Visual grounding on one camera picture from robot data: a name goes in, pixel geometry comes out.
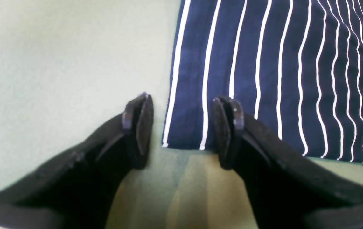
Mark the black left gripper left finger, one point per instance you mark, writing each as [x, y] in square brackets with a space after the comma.
[76, 188]

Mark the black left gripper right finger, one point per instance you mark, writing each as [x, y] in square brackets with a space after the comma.
[286, 190]

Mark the navy white striped T-shirt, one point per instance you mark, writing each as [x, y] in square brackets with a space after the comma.
[295, 65]

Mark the light green table cloth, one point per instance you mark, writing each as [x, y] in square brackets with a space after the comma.
[68, 66]

